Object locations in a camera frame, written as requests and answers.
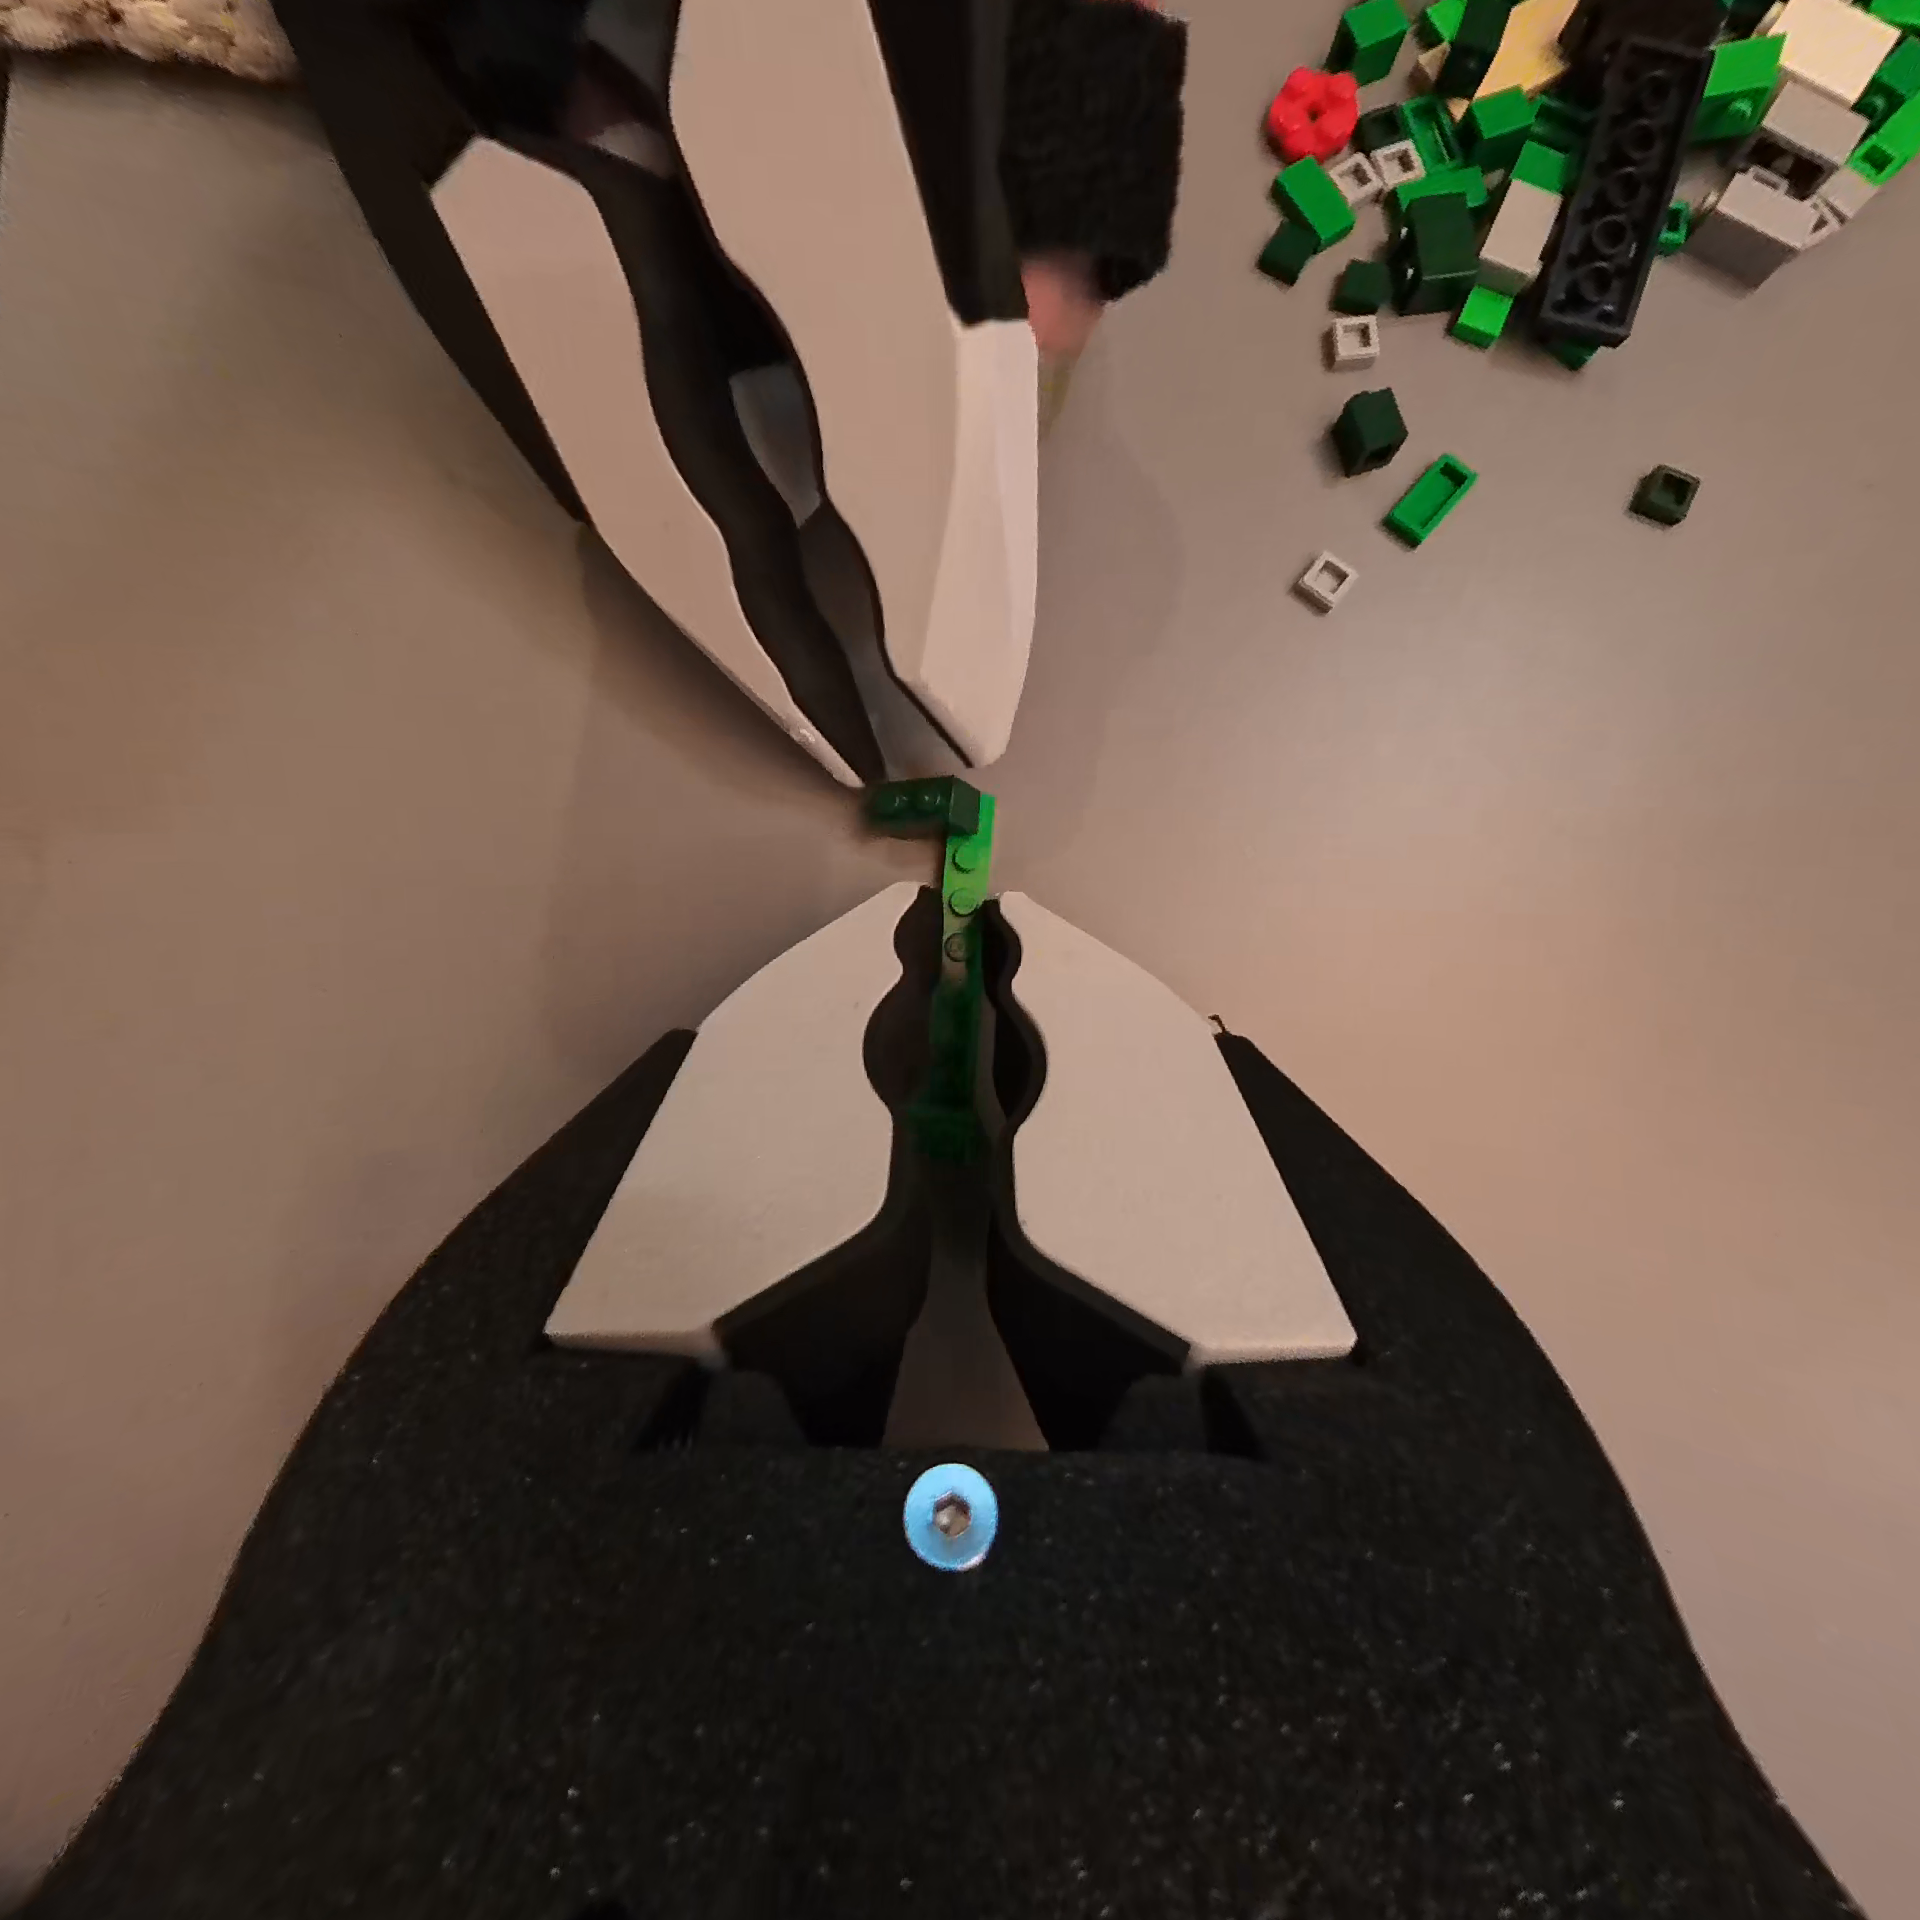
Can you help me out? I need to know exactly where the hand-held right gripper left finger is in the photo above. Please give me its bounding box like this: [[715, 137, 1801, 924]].
[[541, 880, 935, 1453]]

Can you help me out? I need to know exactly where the long green lego strip assembly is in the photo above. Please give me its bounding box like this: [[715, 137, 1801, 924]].
[[864, 775, 1004, 1172]]

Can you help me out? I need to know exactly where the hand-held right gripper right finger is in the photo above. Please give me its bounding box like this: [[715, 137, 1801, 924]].
[[981, 893, 1360, 1453]]

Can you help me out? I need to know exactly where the pile of lego pieces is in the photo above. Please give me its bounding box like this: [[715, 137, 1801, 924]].
[[1257, 0, 1920, 375]]

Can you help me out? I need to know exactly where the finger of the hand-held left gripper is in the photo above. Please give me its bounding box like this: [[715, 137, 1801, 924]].
[[662, 0, 1040, 775], [428, 129, 894, 796]]

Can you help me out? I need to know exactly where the bright green hollow lego tile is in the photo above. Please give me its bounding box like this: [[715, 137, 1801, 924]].
[[1381, 455, 1477, 550]]

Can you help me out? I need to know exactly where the long black lego plate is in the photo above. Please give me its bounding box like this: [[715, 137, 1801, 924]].
[[1537, 30, 1715, 350]]

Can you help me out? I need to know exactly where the person's left hand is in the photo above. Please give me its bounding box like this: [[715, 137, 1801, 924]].
[[1020, 256, 1116, 363]]

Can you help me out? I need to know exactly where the red round lego piece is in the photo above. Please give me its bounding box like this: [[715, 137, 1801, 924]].
[[1264, 69, 1360, 161]]

